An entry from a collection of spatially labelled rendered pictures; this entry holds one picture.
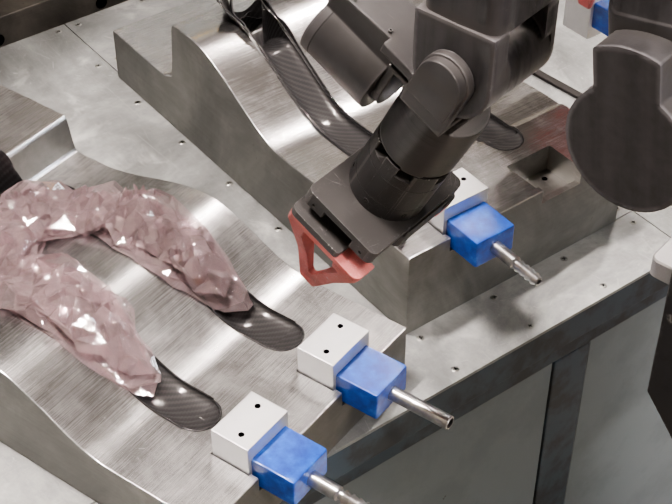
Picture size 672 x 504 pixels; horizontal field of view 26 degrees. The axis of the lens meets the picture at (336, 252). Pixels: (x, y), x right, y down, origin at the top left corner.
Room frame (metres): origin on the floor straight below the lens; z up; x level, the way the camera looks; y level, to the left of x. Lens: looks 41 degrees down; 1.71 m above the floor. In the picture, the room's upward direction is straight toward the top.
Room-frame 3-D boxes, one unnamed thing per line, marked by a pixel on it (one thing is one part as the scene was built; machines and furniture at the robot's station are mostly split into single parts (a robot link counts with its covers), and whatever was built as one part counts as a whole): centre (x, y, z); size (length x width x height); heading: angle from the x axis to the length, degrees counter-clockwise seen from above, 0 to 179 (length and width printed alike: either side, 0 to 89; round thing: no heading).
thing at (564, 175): (1.04, -0.19, 0.87); 0.05 x 0.05 x 0.04; 37
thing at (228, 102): (1.20, -0.02, 0.87); 0.50 x 0.26 x 0.14; 37
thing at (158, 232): (0.92, 0.21, 0.90); 0.26 x 0.18 x 0.08; 54
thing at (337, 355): (0.80, -0.04, 0.85); 0.13 x 0.05 x 0.05; 54
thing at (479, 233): (0.94, -0.13, 0.89); 0.13 x 0.05 x 0.05; 36
